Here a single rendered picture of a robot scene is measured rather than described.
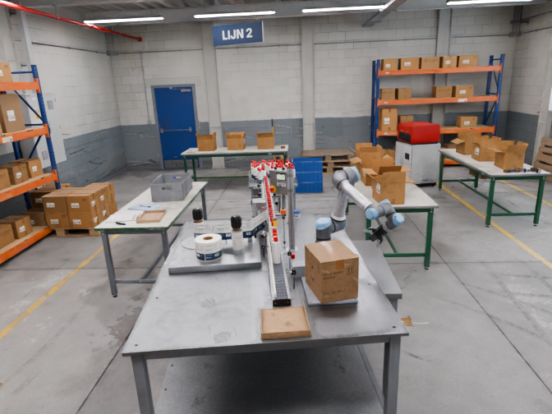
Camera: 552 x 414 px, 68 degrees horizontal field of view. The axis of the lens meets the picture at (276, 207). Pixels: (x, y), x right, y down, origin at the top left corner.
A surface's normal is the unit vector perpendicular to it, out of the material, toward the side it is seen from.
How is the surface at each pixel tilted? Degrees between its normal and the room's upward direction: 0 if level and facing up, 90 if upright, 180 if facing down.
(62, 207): 90
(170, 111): 90
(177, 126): 90
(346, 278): 90
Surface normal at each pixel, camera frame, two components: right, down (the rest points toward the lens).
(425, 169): 0.15, 0.29
